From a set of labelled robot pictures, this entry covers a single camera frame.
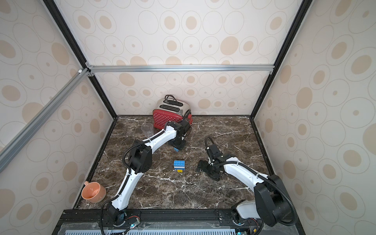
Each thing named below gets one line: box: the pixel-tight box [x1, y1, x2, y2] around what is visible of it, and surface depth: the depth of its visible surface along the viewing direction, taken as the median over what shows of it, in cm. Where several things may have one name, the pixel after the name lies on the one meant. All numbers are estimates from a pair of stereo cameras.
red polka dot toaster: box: [152, 98, 193, 130], surface depth 102 cm
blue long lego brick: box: [173, 160, 186, 167], surface depth 85 cm
